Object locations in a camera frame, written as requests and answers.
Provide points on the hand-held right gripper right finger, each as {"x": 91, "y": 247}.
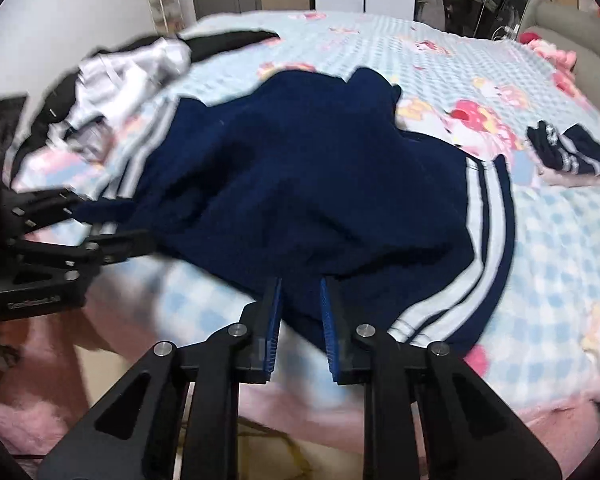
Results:
{"x": 330, "y": 332}

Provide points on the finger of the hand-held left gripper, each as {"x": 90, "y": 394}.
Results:
{"x": 55, "y": 260}
{"x": 45, "y": 207}

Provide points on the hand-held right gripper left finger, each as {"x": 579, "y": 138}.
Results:
{"x": 272, "y": 332}

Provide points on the navy pants with white stripes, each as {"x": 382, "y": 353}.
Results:
{"x": 290, "y": 175}

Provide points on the black and white clothes pile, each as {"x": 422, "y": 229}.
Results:
{"x": 230, "y": 40}

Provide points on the hanging dark clothes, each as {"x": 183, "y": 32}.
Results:
{"x": 460, "y": 0}

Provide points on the white crumpled garment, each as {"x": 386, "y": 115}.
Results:
{"x": 130, "y": 75}

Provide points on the white shelf rack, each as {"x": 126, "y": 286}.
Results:
{"x": 167, "y": 10}

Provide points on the blue checkered cartoon printed blanket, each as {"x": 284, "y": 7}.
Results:
{"x": 545, "y": 240}

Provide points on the pale pink folded garment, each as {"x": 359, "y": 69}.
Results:
{"x": 580, "y": 181}

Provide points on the navy folded garment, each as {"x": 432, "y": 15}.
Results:
{"x": 570, "y": 150}

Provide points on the pink plush toy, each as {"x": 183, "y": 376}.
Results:
{"x": 550, "y": 52}

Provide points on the grey sofa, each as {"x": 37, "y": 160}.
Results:
{"x": 590, "y": 45}

